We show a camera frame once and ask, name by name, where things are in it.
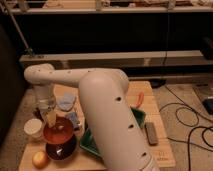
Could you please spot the orange bowl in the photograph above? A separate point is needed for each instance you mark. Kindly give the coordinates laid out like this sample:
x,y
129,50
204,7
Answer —
x,y
60,133

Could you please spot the blue sponge block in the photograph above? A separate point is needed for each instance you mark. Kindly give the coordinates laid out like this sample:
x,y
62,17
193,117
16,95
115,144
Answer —
x,y
72,116

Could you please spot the white upper shelf rail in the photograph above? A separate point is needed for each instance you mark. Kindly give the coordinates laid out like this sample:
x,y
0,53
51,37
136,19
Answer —
x,y
104,6

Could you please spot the white shelf rail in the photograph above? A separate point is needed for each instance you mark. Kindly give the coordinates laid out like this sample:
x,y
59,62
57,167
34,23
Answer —
x,y
183,60
104,6

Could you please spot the white lower shelf rail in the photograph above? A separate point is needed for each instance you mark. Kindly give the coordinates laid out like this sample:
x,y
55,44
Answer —
x,y
183,60

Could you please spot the grey rectangular block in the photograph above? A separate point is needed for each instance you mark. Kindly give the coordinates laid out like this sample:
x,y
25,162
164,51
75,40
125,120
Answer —
x,y
151,133

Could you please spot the orange carrot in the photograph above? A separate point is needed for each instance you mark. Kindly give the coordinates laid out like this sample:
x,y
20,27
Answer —
x,y
140,99

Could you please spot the white cylindrical container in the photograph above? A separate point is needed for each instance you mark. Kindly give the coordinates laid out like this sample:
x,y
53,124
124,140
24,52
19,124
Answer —
x,y
33,128

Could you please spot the purple bowl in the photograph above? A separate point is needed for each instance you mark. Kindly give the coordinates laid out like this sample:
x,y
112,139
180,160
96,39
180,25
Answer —
x,y
61,151

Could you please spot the wooden slatted table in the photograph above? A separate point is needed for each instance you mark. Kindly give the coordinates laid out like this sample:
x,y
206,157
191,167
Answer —
x,y
81,160

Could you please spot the orange fruit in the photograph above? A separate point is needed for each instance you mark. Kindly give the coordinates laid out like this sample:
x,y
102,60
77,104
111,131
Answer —
x,y
40,159

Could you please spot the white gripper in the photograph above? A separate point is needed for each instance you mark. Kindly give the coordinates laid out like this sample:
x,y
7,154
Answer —
x,y
46,100

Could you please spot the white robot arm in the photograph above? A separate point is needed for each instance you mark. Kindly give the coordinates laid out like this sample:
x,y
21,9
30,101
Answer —
x,y
101,91

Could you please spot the dark brown grape bunch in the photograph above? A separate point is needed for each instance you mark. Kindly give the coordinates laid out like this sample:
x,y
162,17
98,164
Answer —
x,y
37,114

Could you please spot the green plastic tray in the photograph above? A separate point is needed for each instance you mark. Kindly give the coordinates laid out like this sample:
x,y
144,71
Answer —
x,y
87,141

